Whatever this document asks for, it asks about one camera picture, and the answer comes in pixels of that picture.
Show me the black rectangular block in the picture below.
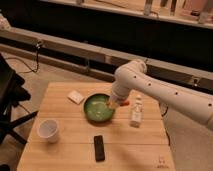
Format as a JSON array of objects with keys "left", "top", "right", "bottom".
[{"left": 94, "top": 135, "right": 105, "bottom": 162}]

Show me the green ceramic bowl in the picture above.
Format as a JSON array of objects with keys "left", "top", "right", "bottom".
[{"left": 83, "top": 93, "right": 115, "bottom": 122}]

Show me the wooden table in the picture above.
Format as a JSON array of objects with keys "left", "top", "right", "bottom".
[{"left": 17, "top": 82, "right": 175, "bottom": 171}]

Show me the white paper cup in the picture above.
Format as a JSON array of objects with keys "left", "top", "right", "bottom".
[{"left": 37, "top": 119, "right": 59, "bottom": 143}]

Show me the white squeeze bottle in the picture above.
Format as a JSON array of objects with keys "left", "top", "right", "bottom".
[{"left": 130, "top": 95, "right": 142, "bottom": 128}]

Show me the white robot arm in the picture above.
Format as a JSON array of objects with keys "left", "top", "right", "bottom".
[{"left": 108, "top": 59, "right": 213, "bottom": 131}]

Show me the black office chair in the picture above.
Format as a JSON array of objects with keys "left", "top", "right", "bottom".
[{"left": 0, "top": 53, "right": 37, "bottom": 145}]

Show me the white square sponge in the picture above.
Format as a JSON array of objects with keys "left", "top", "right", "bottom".
[{"left": 67, "top": 91, "right": 84, "bottom": 104}]

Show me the red-orange pepper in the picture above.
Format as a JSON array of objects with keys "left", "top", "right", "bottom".
[{"left": 118, "top": 101, "right": 129, "bottom": 107}]

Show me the black floor cable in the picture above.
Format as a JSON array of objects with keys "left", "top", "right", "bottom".
[{"left": 4, "top": 39, "right": 44, "bottom": 75}]

